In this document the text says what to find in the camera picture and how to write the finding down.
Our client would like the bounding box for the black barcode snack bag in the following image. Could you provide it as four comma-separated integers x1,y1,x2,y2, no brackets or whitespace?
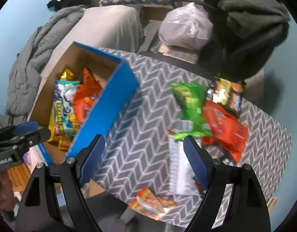
168,131,210,197

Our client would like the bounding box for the black orange octopus snack bag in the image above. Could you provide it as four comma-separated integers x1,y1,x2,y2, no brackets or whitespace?
73,68,102,125

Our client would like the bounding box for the orange fries snack bag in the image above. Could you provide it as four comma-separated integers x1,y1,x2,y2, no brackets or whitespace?
129,187,177,220

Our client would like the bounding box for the yellow cracker snack pack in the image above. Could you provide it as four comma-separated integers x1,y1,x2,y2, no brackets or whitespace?
48,69,74,151

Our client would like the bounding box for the person's left hand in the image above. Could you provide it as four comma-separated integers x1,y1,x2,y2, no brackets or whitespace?
0,171,16,212

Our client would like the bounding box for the light blue snack bag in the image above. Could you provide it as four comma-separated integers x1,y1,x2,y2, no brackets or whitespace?
54,80,79,137

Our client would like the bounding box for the grey crumpled duvet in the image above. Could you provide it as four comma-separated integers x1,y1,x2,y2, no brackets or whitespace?
0,5,86,128

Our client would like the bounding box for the blue cardboard box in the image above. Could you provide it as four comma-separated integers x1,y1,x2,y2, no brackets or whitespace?
29,42,139,158

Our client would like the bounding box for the red snack bag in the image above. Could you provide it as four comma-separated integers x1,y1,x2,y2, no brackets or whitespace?
202,100,249,163

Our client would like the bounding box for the black yellow snack bag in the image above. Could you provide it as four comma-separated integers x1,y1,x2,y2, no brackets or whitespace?
207,77,244,118

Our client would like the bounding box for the grey chevron tablecloth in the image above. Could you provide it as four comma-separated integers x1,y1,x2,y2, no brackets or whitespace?
93,50,292,228

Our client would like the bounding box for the green snack bag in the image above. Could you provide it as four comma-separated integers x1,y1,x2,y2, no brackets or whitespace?
171,83,213,140

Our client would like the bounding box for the bed with white sheet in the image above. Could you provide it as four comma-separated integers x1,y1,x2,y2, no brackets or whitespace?
39,4,145,83

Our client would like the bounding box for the black office chair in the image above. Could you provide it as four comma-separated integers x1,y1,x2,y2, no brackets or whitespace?
138,0,236,78

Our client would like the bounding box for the dark grey fleece garment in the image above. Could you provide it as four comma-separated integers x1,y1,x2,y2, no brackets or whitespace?
217,0,290,80

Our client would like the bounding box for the white plastic bag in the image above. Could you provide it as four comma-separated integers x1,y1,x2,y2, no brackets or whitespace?
159,3,213,51

